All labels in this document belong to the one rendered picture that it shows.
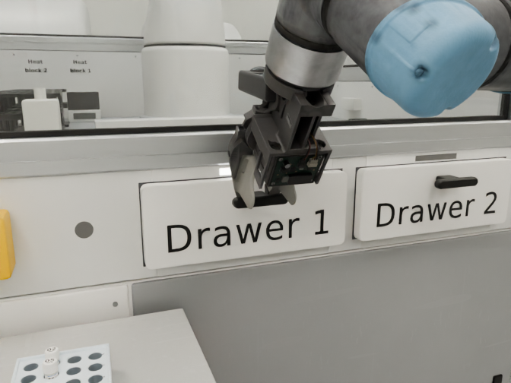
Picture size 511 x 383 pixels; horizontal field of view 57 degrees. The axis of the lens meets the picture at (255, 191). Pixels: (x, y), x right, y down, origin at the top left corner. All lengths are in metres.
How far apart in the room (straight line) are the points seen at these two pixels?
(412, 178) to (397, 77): 0.44
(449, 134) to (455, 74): 0.48
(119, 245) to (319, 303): 0.32
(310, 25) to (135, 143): 0.28
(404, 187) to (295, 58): 0.37
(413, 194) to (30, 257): 0.54
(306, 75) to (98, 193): 0.30
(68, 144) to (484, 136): 0.64
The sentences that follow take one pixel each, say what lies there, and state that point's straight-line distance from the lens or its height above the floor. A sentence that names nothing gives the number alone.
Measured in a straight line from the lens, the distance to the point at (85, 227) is 0.62.
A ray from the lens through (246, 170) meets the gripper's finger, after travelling 0.56.
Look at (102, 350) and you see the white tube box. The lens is 0.51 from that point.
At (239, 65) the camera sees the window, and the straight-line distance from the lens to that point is 0.64.
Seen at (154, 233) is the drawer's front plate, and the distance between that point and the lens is 0.61.
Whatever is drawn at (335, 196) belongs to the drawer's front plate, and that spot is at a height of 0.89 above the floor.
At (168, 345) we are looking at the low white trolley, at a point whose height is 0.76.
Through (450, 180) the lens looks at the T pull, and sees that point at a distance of 0.75.
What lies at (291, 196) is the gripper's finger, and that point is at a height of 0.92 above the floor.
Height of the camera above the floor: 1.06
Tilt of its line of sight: 13 degrees down
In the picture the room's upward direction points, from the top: straight up
